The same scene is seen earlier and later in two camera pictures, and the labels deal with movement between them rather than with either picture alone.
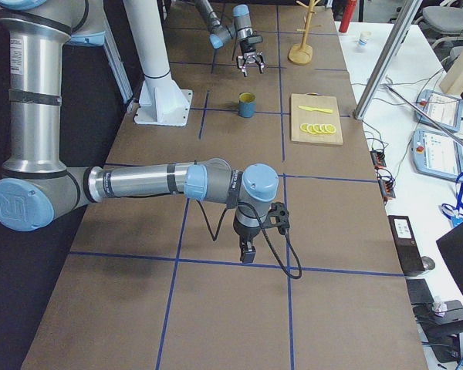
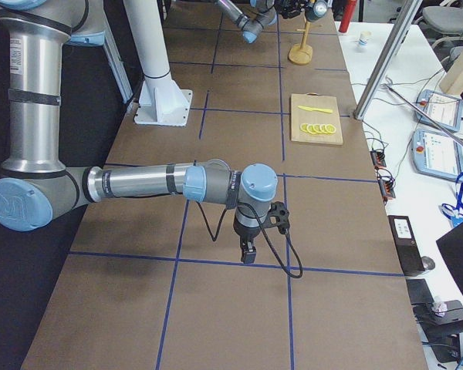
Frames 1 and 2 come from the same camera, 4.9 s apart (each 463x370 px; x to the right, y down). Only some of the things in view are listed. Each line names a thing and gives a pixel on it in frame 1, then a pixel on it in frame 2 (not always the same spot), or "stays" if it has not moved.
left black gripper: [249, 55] to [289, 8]
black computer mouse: [428, 263] stays
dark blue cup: [247, 105] to [318, 11]
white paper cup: [363, 38] stays
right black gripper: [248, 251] stays
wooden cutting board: [300, 116] stays
